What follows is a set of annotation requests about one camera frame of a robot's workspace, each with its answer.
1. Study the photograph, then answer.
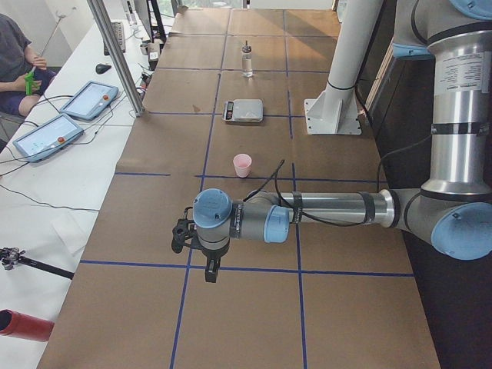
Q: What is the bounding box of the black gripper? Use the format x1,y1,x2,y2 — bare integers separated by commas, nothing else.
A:
201,245,229,283

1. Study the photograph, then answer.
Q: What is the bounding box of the pink plastic cup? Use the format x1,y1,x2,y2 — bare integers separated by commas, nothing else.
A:
233,153,252,178

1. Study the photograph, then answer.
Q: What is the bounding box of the glass sauce dispenser bottle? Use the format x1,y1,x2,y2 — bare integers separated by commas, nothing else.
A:
241,40,253,78

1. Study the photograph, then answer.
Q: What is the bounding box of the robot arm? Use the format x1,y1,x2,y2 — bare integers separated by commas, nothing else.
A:
171,1,491,282

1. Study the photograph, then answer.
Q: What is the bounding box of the digital kitchen scale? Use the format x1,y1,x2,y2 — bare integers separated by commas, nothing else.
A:
222,99,264,122

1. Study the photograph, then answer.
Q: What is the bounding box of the red cylinder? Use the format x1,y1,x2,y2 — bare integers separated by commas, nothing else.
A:
1,309,55,342

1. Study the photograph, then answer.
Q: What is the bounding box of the far blue teach pendant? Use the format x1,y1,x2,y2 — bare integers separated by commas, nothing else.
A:
59,81,119,121

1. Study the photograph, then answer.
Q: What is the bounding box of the blue teach pendant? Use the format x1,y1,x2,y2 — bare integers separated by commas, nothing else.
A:
59,81,119,121
13,114,84,162

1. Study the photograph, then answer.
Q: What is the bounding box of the near blue teach pendant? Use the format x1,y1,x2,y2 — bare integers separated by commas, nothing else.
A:
13,114,84,162

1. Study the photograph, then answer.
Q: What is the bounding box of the black computer mouse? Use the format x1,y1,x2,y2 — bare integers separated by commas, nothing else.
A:
95,63,111,75

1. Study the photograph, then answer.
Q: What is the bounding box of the seated person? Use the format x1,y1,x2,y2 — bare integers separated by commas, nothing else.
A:
1,15,56,117

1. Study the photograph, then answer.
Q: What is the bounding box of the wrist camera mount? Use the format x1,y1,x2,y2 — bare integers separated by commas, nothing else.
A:
171,207,201,254

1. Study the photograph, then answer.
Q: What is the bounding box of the white pedestal column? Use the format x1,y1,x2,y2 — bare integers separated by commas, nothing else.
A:
304,0,384,135

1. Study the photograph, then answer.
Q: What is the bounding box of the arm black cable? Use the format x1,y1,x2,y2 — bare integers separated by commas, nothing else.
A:
241,130,435,228

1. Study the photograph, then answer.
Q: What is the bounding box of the aluminium frame post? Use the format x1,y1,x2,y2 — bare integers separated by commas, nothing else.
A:
87,0,145,117

